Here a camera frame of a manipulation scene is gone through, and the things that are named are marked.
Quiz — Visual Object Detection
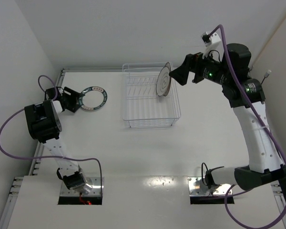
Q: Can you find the plate with orange sunburst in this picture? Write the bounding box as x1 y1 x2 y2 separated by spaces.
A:
163 62 172 97

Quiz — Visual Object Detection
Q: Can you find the white plate with dark rim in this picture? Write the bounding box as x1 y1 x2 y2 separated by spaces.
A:
156 67 169 96

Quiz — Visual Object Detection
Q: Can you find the plate with green lettering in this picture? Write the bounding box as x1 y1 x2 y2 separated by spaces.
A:
78 86 108 111

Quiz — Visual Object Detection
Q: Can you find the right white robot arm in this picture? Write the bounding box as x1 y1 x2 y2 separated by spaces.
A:
169 43 286 190

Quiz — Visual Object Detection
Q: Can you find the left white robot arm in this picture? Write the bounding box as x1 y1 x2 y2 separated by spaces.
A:
24 87 92 194

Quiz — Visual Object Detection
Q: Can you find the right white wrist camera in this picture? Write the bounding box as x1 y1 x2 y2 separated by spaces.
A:
201 32 222 58

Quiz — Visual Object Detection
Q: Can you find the white wire dish rack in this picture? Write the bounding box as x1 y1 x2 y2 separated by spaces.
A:
122 62 181 128

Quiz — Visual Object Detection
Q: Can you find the black cable with white plug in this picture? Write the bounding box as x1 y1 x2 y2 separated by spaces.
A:
261 69 272 84

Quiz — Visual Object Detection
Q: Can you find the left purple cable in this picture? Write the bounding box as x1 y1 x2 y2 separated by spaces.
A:
0 75 103 191

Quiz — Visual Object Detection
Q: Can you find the right black base cable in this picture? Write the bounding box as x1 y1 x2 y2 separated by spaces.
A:
201 163 210 189

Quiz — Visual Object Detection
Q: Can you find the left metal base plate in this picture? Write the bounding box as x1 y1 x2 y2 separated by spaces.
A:
60 177 103 197

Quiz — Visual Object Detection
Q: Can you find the metal base plate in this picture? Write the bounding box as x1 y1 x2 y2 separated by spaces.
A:
60 177 103 197
187 177 231 197

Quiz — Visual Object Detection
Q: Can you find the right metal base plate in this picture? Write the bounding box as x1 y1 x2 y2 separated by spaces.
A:
187 177 231 197

